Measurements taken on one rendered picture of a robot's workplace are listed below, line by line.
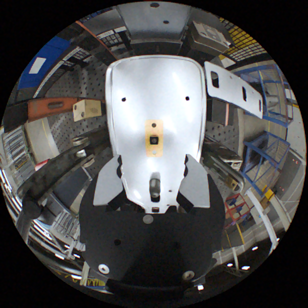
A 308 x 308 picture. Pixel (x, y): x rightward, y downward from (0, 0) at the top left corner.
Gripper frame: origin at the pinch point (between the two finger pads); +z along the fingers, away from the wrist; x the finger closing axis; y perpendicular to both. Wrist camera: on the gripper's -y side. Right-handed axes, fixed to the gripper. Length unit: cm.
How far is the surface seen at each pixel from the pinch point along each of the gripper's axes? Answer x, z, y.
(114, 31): -9.1, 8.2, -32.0
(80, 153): -13.8, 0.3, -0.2
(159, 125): 1.2, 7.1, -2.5
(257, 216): 879, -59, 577
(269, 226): 366, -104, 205
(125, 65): -5.5, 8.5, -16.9
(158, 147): 1.0, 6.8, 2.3
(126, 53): -15, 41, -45
